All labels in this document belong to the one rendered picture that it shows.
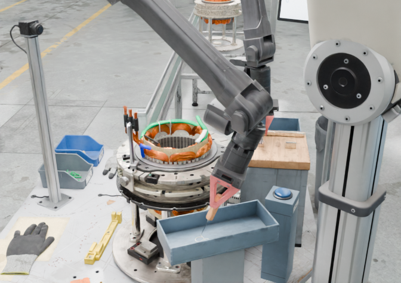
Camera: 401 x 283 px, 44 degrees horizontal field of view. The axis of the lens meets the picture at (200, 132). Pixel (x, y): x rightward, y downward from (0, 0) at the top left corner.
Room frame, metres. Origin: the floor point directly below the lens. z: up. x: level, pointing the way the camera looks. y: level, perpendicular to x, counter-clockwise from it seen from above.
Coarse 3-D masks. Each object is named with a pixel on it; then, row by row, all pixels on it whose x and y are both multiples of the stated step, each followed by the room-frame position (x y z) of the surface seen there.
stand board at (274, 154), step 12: (300, 132) 1.38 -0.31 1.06; (264, 144) 1.29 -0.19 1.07; (276, 144) 1.29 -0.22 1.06; (300, 144) 1.29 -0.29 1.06; (252, 156) 1.22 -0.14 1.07; (264, 156) 1.22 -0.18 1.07; (276, 156) 1.22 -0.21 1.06; (288, 156) 1.22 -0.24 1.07; (300, 156) 1.22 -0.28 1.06; (288, 168) 1.19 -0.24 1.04; (300, 168) 1.19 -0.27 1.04
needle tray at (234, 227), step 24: (192, 216) 0.94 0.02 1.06; (216, 216) 0.96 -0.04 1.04; (240, 216) 0.98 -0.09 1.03; (264, 216) 0.96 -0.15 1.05; (168, 240) 0.90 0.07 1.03; (192, 240) 0.90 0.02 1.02; (216, 240) 0.85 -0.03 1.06; (240, 240) 0.87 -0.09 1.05; (264, 240) 0.89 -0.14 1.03; (192, 264) 0.92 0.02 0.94; (216, 264) 0.86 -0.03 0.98; (240, 264) 0.88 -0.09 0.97
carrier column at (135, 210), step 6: (132, 204) 1.21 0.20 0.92; (132, 210) 1.21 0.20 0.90; (138, 210) 1.21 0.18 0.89; (132, 216) 1.21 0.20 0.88; (138, 216) 1.21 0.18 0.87; (132, 222) 1.21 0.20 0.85; (138, 222) 1.21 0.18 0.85; (132, 228) 1.21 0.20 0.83; (138, 228) 1.21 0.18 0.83; (132, 234) 1.21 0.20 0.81; (138, 234) 1.21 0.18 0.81
